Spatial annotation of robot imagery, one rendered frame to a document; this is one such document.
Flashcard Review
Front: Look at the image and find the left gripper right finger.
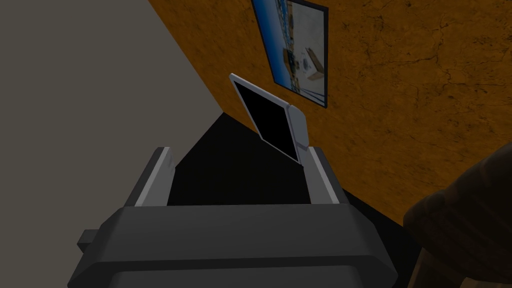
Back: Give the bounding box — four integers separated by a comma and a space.
302, 146, 351, 206

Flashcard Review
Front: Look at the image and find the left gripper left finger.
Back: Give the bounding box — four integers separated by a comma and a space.
123, 146, 176, 208

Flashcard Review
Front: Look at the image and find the white microwave with black door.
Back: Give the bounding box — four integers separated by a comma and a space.
228, 72, 310, 166

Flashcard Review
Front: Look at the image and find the framed blue and white picture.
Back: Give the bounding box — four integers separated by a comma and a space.
250, 0, 330, 110

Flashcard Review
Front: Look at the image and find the dark brown armchair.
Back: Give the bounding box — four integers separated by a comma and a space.
402, 143, 512, 288

